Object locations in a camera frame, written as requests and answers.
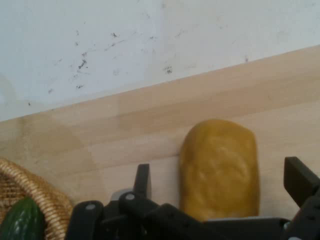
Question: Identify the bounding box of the orange mango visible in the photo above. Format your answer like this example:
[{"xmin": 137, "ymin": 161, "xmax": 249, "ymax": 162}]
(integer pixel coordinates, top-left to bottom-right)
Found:
[{"xmin": 179, "ymin": 119, "xmax": 261, "ymax": 222}]

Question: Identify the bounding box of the dark green cucumber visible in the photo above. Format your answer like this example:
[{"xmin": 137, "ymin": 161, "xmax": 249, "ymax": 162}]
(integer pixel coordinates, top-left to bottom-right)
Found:
[{"xmin": 0, "ymin": 197, "xmax": 47, "ymax": 240}]

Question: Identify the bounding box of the wooden cutting board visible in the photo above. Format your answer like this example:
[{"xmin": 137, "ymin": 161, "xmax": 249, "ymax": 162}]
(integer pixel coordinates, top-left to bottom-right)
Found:
[{"xmin": 0, "ymin": 44, "xmax": 320, "ymax": 240}]

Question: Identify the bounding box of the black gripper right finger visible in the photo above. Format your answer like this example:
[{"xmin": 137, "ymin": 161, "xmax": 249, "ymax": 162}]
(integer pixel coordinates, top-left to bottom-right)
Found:
[{"xmin": 282, "ymin": 156, "xmax": 320, "ymax": 240}]

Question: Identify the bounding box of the woven wicker basket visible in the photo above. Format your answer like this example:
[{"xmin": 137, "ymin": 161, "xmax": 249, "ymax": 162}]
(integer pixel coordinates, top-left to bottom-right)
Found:
[{"xmin": 0, "ymin": 157, "xmax": 74, "ymax": 240}]

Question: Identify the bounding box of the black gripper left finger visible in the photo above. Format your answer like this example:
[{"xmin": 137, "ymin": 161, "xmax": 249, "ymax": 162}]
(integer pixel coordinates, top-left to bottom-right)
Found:
[{"xmin": 66, "ymin": 163, "xmax": 213, "ymax": 240}]

